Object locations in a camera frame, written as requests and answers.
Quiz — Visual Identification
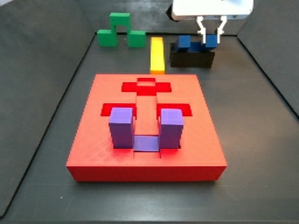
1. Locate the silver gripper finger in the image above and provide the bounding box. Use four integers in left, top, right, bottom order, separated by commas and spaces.
217, 16, 229, 44
196, 16, 207, 44

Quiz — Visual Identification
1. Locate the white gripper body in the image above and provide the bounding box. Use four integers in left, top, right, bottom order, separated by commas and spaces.
172, 0, 254, 21

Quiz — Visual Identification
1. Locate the blue U-shaped block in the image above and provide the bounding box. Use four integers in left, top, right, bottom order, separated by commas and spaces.
174, 35, 219, 53

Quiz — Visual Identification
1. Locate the black angle fixture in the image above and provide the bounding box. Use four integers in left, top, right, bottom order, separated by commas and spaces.
170, 43, 215, 68

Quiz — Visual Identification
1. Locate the yellow long bar block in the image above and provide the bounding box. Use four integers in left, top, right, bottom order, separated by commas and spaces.
150, 37, 164, 74

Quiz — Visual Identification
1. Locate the green stepped arch block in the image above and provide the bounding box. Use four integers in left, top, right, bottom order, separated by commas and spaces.
98, 12, 146, 47

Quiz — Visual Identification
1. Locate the purple U-shaped block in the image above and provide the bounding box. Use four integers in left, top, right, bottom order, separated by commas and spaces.
108, 108, 184, 152

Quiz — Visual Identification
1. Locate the red slotted base block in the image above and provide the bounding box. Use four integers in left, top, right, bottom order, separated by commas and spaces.
67, 74, 227, 182

